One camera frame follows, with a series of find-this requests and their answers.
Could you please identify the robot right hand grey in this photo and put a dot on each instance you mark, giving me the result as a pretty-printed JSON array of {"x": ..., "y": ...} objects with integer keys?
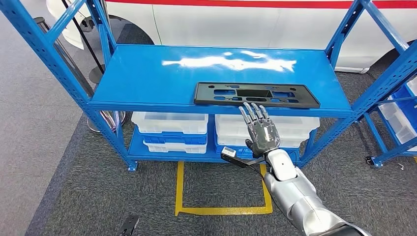
[{"x": 264, "y": 136}]

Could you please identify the black plastic panel part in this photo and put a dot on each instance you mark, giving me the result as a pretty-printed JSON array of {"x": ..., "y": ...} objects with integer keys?
[{"x": 202, "y": 94}]

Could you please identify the robot right arm silver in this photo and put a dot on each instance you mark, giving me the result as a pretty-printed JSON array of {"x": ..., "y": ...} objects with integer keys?
[{"x": 299, "y": 198}]

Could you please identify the blue metal shelf rack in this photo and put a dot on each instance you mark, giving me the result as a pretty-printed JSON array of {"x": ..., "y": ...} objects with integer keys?
[{"x": 195, "y": 78}]

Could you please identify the small blue plastic bin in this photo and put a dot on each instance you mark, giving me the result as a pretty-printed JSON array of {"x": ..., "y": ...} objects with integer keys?
[{"x": 176, "y": 139}]

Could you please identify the small clear plastic bin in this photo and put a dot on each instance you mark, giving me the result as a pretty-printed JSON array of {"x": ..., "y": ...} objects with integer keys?
[
  {"x": 169, "y": 123},
  {"x": 176, "y": 148}
]

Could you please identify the blue rack on casters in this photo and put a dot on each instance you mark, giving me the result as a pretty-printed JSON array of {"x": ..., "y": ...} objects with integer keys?
[{"x": 378, "y": 136}]

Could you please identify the white car with red stripe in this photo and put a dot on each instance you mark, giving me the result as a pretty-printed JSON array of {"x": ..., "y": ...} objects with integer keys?
[{"x": 228, "y": 26}]

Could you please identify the translucent white plastic crate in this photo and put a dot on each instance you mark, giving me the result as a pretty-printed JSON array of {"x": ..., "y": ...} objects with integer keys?
[
  {"x": 397, "y": 125},
  {"x": 413, "y": 86}
]

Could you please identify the small white floor scrap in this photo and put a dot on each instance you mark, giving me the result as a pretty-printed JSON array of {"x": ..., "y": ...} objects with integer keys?
[{"x": 401, "y": 166}]

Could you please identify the blue plastic crate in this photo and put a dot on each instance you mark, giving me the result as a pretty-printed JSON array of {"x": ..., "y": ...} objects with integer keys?
[{"x": 409, "y": 107}]

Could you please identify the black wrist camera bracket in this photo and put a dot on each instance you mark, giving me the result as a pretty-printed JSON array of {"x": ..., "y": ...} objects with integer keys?
[{"x": 241, "y": 161}]

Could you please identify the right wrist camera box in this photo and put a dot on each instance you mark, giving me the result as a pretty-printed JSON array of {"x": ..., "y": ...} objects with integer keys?
[{"x": 229, "y": 151}]

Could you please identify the chrome stanchion post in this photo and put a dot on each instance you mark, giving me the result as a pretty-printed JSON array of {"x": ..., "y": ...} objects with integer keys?
[{"x": 109, "y": 118}]

